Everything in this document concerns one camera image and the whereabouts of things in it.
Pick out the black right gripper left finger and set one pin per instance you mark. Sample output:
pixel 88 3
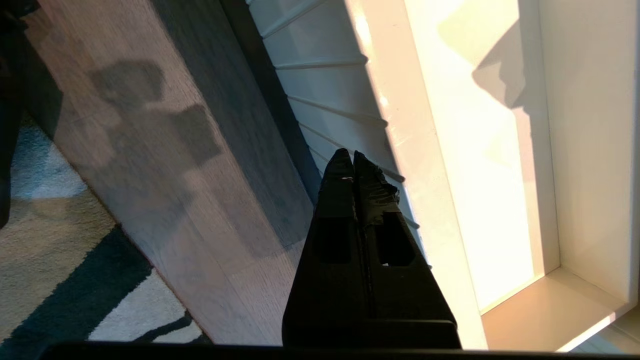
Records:
pixel 330 300

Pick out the striped rug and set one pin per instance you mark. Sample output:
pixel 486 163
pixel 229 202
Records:
pixel 60 260

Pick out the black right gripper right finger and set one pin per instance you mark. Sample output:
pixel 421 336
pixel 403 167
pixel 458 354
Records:
pixel 410 305

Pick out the white ribbed drawer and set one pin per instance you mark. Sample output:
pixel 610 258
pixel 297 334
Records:
pixel 450 125

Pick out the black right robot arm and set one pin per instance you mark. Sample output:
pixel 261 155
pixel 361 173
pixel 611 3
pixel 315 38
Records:
pixel 10 75

